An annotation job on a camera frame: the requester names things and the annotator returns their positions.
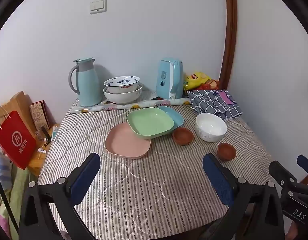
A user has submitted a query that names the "white wall light switch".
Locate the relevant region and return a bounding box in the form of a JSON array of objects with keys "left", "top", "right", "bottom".
[{"left": 90, "top": 0, "right": 107, "bottom": 14}]

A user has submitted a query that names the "red paper bag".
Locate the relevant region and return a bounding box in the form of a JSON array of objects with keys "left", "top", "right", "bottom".
[{"left": 0, "top": 106, "right": 37, "bottom": 170}]

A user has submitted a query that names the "green square plate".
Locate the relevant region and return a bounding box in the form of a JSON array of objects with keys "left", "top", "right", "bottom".
[{"left": 126, "top": 107, "right": 175, "bottom": 139}]

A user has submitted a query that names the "striped quilted table cover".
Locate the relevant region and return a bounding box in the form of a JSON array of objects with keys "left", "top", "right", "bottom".
[{"left": 37, "top": 90, "right": 279, "bottom": 235}]

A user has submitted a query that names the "white patterned bowl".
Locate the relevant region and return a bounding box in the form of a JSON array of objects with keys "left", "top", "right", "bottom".
[{"left": 195, "top": 113, "right": 227, "bottom": 143}]

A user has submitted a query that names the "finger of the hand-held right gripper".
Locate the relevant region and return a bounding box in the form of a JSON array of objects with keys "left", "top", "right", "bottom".
[
  {"left": 269, "top": 160, "right": 308, "bottom": 200},
  {"left": 297, "top": 154, "right": 308, "bottom": 175}
]

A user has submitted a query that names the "green floral bedding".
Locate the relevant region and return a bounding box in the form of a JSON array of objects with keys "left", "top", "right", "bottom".
[{"left": 0, "top": 145, "right": 38, "bottom": 240}]

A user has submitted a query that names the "red chips bag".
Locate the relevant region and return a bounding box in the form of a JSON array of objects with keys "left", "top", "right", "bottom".
[{"left": 199, "top": 79, "right": 220, "bottom": 91}]

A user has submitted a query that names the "yellow chips bag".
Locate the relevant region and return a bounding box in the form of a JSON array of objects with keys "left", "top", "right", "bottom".
[{"left": 183, "top": 71, "right": 211, "bottom": 94}]

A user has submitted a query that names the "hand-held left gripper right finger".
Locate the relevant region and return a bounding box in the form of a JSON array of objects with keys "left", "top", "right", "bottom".
[{"left": 202, "top": 153, "right": 285, "bottom": 240}]

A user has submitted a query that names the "wooden side stool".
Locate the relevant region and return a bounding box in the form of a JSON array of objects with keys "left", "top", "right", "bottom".
[{"left": 27, "top": 124, "right": 61, "bottom": 177}]

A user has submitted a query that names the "red fish print bowl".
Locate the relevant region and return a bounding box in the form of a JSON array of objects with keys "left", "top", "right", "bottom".
[{"left": 105, "top": 84, "right": 141, "bottom": 94}]

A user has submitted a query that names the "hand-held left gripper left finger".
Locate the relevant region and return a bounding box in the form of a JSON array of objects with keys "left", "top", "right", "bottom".
[{"left": 18, "top": 152, "right": 101, "bottom": 240}]

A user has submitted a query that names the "black pole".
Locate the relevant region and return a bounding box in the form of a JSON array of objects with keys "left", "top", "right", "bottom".
[{"left": 0, "top": 165, "right": 20, "bottom": 240}]

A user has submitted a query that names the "large white ceramic bowl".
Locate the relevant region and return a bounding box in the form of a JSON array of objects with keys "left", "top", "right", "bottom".
[{"left": 103, "top": 84, "right": 143, "bottom": 105}]

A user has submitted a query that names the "light blue thermos jug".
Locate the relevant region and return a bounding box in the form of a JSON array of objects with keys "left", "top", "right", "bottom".
[{"left": 68, "top": 58, "right": 102, "bottom": 107}]

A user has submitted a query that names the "patterned book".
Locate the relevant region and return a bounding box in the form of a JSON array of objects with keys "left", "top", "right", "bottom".
[{"left": 29, "top": 100, "right": 51, "bottom": 134}]

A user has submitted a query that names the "pink square plate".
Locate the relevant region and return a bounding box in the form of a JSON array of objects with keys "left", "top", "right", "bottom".
[{"left": 105, "top": 123, "right": 152, "bottom": 159}]

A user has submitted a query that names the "small brown bowl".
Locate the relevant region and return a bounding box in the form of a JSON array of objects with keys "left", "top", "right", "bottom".
[
  {"left": 172, "top": 127, "right": 194, "bottom": 146},
  {"left": 217, "top": 143, "right": 237, "bottom": 161}
]

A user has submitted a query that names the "light blue electric kettle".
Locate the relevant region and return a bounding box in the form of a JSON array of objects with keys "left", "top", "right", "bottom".
[{"left": 156, "top": 59, "right": 184, "bottom": 99}]

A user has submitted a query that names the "small dark bottle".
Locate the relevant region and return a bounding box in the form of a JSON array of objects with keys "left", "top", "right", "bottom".
[{"left": 41, "top": 126, "right": 52, "bottom": 147}]

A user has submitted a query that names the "blue square plate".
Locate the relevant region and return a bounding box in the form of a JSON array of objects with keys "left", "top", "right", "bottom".
[{"left": 155, "top": 106, "right": 184, "bottom": 134}]

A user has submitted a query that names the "brown paper bag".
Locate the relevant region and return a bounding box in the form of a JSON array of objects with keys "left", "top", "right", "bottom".
[{"left": 0, "top": 91, "right": 37, "bottom": 138}]

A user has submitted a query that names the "brown wooden door frame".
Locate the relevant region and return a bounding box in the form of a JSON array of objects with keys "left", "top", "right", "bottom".
[{"left": 220, "top": 0, "right": 238, "bottom": 90}]

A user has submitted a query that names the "grey checked folded cloth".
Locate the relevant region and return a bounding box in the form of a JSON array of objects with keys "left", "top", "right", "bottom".
[{"left": 187, "top": 89, "right": 243, "bottom": 120}]

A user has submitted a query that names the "blue fish print bowl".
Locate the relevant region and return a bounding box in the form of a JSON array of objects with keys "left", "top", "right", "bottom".
[{"left": 103, "top": 76, "right": 141, "bottom": 88}]

